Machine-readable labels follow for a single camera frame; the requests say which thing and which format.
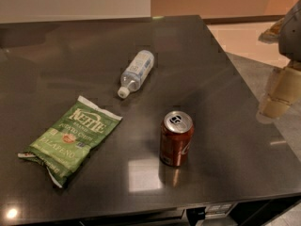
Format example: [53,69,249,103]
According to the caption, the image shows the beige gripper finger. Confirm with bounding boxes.
[259,69,291,118]
[272,60,301,105]

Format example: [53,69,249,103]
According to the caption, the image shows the clear plastic water bottle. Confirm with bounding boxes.
[118,50,154,99]

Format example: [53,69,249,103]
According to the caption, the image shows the red coke can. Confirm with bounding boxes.
[160,111,194,167]

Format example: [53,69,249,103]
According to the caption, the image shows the white label under table edge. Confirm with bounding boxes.
[206,203,234,215]

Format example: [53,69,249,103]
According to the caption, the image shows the green jalapeno chips bag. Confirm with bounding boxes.
[18,96,122,188]

